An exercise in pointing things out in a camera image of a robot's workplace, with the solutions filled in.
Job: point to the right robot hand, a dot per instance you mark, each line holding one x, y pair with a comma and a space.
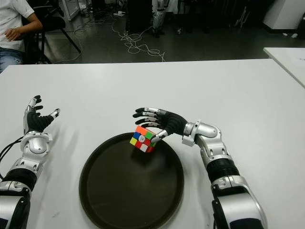
172, 122

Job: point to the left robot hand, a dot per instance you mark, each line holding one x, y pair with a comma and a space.
35, 122

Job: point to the multicoloured Rubik's cube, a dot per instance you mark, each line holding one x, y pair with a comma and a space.
141, 140

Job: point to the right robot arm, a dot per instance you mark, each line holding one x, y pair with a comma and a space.
221, 167

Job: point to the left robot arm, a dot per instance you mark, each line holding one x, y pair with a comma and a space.
35, 145

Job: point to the dark brown round plate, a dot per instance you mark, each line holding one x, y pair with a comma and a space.
131, 188

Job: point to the black office chair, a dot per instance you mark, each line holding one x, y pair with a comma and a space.
54, 22

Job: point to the silver humanoid robot legs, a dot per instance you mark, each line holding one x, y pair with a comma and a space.
157, 16

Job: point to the seated person white shirt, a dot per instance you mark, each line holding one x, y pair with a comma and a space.
12, 14

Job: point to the black cabinet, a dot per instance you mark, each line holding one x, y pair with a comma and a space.
139, 14

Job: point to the white cabinet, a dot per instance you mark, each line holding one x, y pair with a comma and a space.
70, 8

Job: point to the white power strip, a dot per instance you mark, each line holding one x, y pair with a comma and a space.
119, 13

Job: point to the white side table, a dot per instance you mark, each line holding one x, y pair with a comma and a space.
288, 62

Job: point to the small white floor object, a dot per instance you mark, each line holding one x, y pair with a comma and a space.
294, 35

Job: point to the white machine housing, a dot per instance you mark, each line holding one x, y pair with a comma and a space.
283, 14

